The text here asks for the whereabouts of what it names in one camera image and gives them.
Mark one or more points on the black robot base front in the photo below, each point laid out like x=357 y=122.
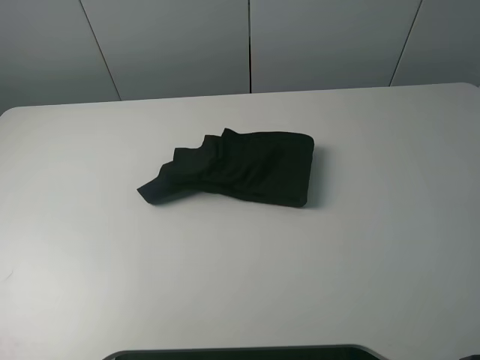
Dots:
x=346 y=351

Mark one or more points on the black printed t-shirt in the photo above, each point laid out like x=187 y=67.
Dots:
x=263 y=167

